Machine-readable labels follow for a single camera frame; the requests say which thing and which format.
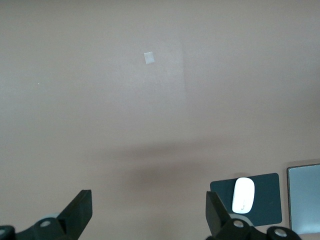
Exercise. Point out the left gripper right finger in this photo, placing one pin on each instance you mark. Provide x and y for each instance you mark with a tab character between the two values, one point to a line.
220	220

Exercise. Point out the small grey tape patch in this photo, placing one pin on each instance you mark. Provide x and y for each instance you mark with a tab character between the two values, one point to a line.
148	58

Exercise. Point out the white computer mouse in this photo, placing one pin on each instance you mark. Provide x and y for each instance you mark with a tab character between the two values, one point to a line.
243	195

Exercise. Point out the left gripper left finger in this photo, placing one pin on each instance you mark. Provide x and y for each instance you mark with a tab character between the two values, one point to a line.
75	215

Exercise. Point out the black mouse pad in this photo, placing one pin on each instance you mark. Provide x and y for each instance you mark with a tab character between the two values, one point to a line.
267	197

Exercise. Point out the silver closed laptop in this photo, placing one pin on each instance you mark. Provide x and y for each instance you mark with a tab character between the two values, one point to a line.
305	200

